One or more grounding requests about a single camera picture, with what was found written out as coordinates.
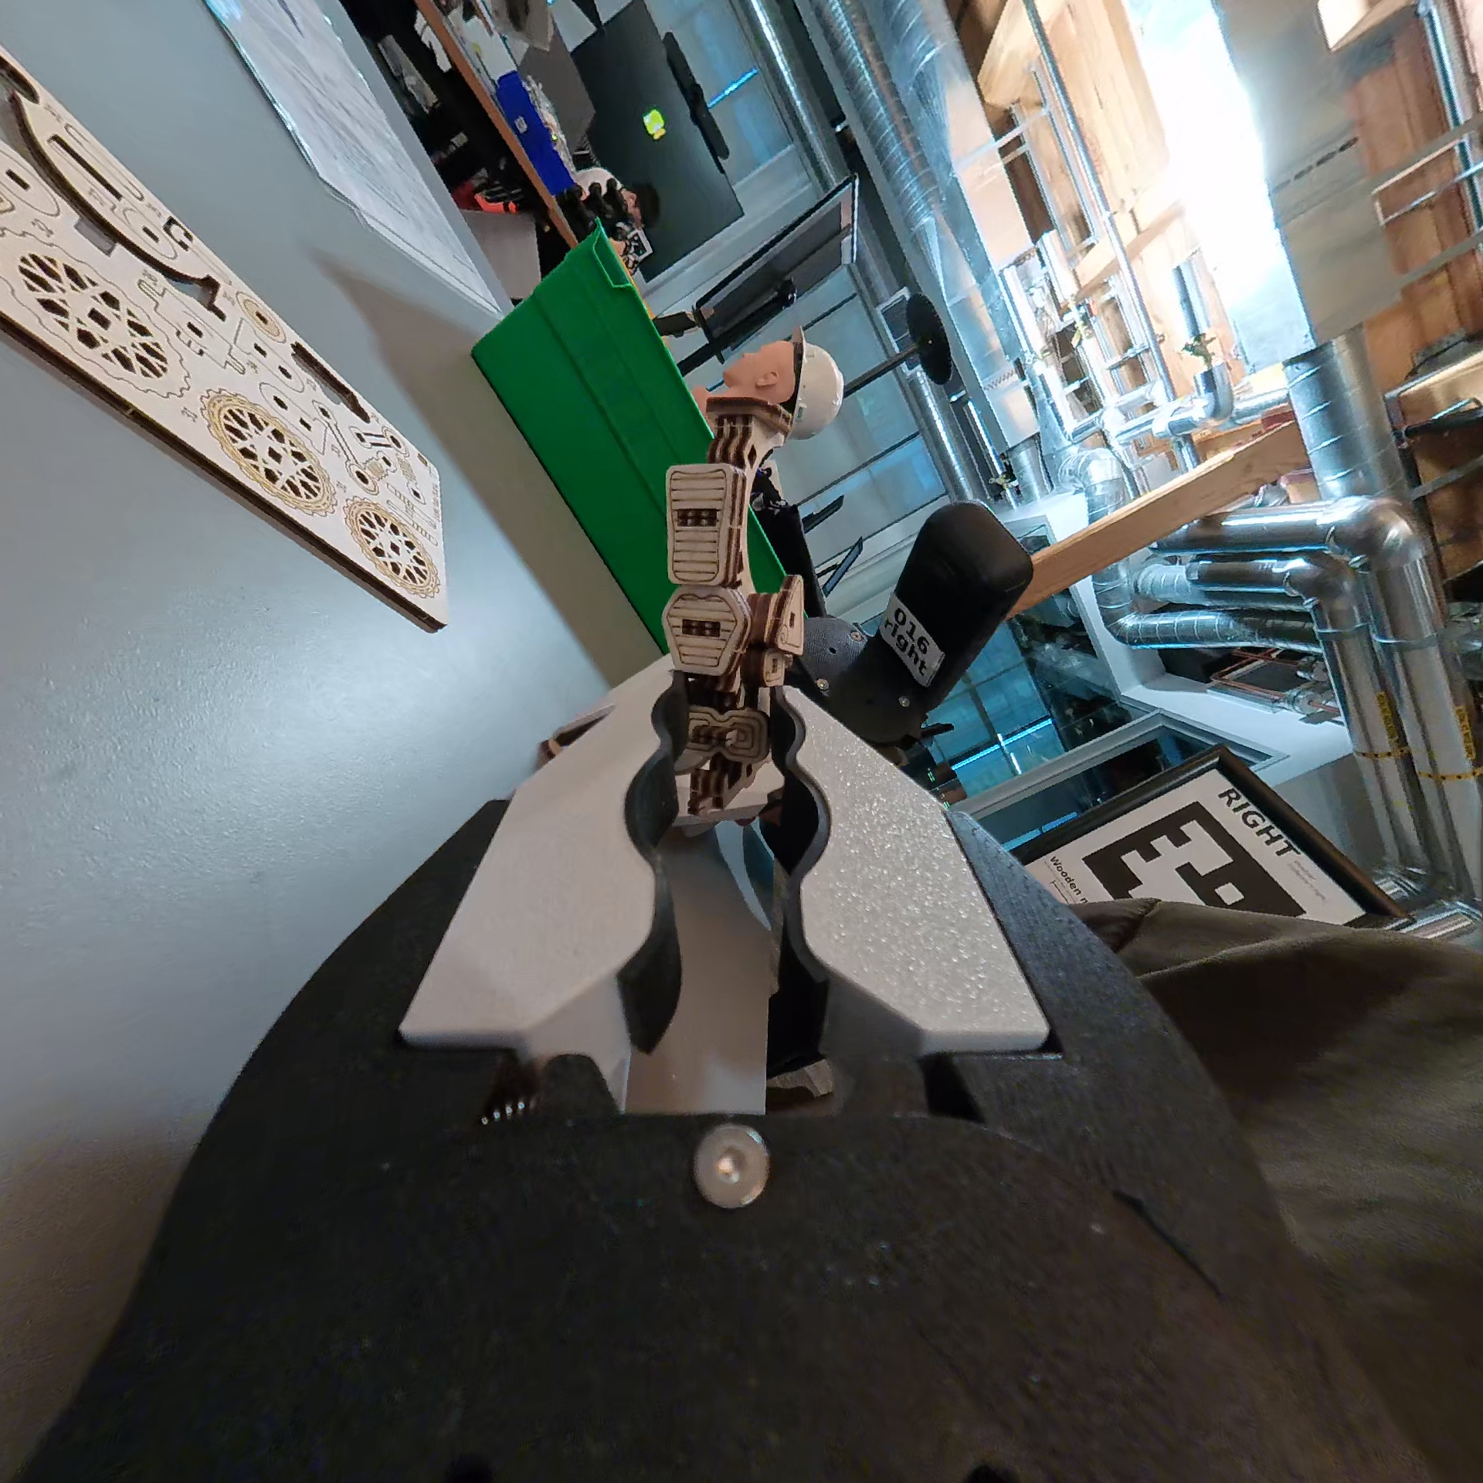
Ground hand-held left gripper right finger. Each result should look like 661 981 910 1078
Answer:
771 690 1052 1064

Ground black round stand lamp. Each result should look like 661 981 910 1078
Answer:
796 291 955 392

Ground black computer monitor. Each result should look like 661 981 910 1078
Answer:
692 173 861 349
570 0 744 287

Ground grey desk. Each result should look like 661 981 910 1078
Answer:
0 0 748 1299

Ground wooden model assembly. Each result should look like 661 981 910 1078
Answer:
660 392 808 831

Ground printed paper in sleeve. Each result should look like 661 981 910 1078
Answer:
206 0 513 316

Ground metal duct pipes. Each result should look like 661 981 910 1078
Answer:
741 0 1483 916

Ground brown shirt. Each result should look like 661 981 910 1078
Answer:
1075 895 1483 1483

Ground green plastic bin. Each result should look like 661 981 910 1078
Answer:
469 222 790 686

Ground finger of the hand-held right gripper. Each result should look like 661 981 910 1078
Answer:
540 669 674 771

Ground blue storage box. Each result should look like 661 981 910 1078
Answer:
496 67 577 194

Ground mannequin with white helmet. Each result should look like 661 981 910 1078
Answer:
702 326 847 621

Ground wooden workbench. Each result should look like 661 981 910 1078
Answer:
407 0 582 250

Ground wooden beam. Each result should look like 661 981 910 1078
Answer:
1006 415 1313 623

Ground wooden gear parts sheet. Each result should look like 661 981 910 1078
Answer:
0 44 451 635

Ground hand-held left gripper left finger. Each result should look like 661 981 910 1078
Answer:
397 685 684 1098

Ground framed marker poster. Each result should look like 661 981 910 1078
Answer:
1011 745 1410 930

